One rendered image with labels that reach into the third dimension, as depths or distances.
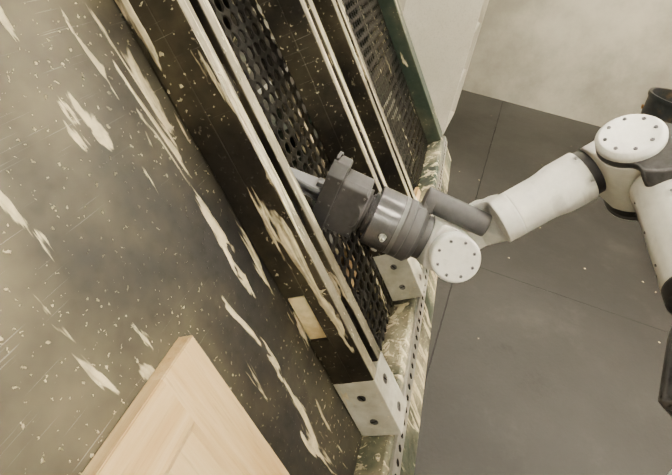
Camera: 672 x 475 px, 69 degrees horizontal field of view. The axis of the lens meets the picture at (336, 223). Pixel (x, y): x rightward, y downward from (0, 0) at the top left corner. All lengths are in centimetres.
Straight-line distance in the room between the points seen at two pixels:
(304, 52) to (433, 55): 339
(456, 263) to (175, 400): 37
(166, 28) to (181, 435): 41
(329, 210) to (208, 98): 22
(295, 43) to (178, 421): 63
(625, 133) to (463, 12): 352
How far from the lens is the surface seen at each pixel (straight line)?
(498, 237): 74
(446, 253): 65
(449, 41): 421
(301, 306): 70
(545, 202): 70
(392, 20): 178
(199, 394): 52
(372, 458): 85
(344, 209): 67
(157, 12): 58
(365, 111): 108
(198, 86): 58
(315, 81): 90
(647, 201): 67
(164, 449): 49
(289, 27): 89
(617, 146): 69
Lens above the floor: 162
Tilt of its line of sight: 34 degrees down
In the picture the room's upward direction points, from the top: 11 degrees clockwise
